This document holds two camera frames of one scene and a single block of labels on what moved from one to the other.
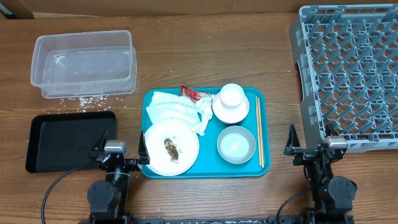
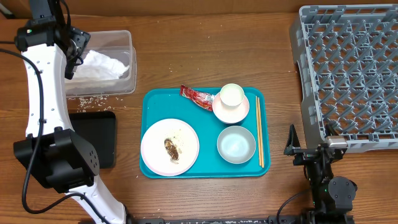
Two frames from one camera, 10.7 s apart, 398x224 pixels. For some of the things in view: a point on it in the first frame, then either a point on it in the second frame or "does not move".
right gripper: (292, 147) does not move
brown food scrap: (171, 149) does not move
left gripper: (144, 155) → (80, 38)
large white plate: (173, 147) does not move
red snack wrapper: (192, 94) does not move
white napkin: (167, 107) → (97, 65)
